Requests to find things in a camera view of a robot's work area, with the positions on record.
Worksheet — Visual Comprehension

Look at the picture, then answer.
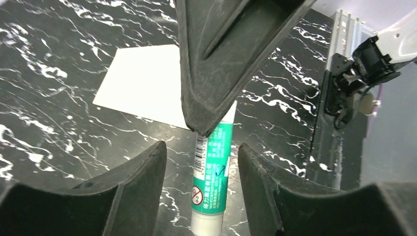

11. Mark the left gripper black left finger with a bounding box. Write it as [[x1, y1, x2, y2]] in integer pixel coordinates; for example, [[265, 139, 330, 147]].
[[0, 141, 167, 236]]

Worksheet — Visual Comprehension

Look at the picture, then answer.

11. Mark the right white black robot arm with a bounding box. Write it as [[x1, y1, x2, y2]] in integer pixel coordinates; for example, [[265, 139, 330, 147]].
[[175, 0, 417, 137]]

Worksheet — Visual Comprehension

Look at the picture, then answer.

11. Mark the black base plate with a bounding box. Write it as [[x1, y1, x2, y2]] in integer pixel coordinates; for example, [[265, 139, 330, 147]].
[[305, 70, 368, 190]]

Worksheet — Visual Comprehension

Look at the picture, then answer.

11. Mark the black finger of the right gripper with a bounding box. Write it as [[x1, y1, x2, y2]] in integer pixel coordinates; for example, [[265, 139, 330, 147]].
[[175, 0, 314, 136]]

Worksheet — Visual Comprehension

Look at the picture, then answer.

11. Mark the white green glue stick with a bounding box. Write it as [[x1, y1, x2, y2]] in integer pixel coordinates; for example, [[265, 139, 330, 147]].
[[191, 102, 237, 236]]

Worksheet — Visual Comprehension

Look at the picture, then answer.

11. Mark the aluminium frame rail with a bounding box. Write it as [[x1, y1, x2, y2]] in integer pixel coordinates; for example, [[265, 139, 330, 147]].
[[326, 9, 377, 70]]

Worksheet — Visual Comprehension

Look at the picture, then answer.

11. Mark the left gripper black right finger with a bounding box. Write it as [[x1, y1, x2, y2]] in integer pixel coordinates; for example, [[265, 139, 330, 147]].
[[238, 143, 417, 236]]

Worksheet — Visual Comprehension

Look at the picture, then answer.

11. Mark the cream envelope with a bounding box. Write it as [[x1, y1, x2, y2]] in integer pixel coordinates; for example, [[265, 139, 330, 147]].
[[93, 44, 187, 129]]

